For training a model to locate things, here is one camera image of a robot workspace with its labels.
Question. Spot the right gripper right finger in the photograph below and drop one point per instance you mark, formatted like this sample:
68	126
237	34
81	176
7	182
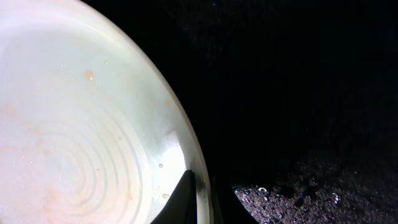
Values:
227	208

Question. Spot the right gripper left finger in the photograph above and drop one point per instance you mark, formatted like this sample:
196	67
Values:
181	207

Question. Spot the light green plate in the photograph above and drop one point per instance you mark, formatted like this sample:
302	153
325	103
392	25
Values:
91	132

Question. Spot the round black serving tray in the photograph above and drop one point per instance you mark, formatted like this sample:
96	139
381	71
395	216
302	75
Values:
294	103

